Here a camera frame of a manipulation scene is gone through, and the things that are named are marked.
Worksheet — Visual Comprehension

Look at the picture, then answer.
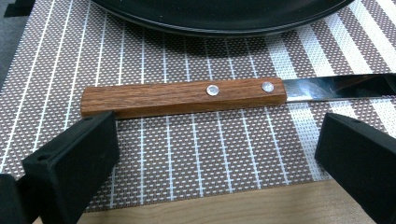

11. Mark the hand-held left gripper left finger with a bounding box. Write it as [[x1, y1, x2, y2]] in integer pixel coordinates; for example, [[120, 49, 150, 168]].
[[21, 110, 120, 224]]

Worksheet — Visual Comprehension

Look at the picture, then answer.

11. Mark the black plate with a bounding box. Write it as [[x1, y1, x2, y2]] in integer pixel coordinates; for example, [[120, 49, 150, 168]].
[[90, 0, 356, 38]]

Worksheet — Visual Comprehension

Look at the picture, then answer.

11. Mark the brown striped woven placemat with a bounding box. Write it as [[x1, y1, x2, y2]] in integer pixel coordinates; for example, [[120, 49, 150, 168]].
[[0, 0, 396, 213]]

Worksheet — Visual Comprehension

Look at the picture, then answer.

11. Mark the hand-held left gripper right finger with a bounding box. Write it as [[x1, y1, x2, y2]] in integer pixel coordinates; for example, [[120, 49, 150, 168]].
[[314, 112, 396, 224]]

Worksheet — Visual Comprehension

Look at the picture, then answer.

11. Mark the wooden handled knife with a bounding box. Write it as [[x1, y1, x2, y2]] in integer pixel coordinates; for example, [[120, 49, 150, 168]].
[[79, 73, 396, 120]]

